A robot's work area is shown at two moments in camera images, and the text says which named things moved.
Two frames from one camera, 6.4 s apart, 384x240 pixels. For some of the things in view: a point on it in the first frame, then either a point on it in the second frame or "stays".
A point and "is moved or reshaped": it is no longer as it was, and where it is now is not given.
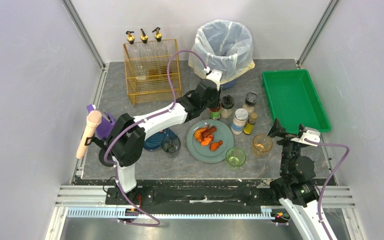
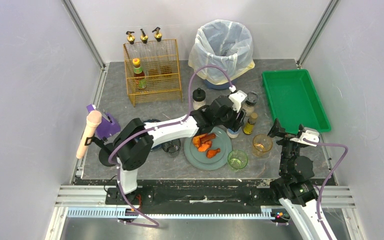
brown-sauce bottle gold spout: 147,58 stays
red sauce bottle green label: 214,113 is moved or reshaped
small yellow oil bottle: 248,127 stays
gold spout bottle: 161,58 stays
